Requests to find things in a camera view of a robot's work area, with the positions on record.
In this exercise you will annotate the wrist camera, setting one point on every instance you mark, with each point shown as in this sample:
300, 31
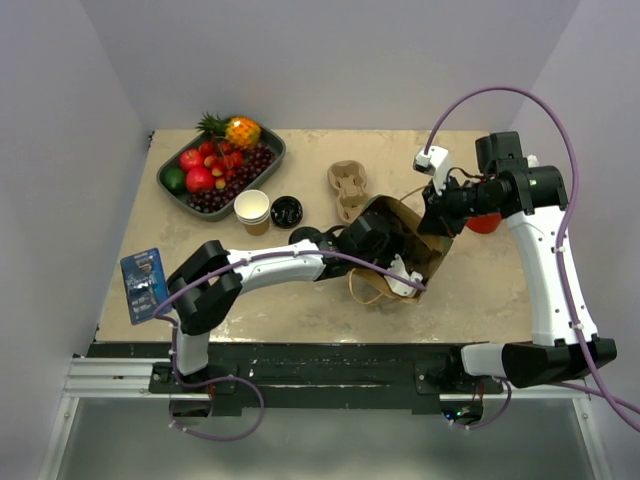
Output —
436, 163
404, 283

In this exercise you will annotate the black cup lid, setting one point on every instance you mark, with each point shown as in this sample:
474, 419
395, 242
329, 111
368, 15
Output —
305, 233

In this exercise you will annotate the stack of cup carriers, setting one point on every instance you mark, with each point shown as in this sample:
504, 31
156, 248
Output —
349, 180

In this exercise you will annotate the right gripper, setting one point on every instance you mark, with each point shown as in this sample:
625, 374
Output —
438, 218

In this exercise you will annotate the red straw cup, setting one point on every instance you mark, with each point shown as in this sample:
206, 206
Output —
485, 224

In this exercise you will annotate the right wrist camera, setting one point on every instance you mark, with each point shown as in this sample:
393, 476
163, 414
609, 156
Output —
436, 163

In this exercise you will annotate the green paper bag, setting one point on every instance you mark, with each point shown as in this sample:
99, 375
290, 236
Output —
367, 286

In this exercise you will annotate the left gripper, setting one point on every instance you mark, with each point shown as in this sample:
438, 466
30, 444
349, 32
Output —
395, 245

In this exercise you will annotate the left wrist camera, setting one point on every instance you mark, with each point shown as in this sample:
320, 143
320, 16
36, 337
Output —
404, 283

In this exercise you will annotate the stack of black lids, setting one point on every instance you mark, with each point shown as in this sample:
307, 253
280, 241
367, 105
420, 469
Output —
286, 212

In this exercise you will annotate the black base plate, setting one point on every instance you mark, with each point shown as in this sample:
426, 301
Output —
351, 376

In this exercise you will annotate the green lime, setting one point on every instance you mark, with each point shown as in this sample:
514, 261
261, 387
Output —
174, 180

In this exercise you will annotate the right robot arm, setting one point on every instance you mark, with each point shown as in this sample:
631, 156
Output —
532, 200

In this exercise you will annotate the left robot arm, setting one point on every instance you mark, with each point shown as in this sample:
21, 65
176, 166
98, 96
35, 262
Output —
207, 284

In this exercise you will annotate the grey fruit tray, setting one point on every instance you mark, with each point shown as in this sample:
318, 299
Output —
209, 145

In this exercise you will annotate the red apple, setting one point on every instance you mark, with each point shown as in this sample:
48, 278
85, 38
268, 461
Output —
191, 159
199, 179

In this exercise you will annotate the purple grapes bunch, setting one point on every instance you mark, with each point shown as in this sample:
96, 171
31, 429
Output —
233, 172

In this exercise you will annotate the toy pineapple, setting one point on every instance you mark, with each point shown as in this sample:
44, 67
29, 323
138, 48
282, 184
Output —
242, 132

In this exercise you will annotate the stack of paper cups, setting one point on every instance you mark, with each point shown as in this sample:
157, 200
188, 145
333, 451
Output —
252, 209

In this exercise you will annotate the blue card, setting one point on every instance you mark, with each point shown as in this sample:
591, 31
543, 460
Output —
144, 284

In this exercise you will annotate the aluminium rail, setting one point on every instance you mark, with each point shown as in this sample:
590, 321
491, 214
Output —
112, 378

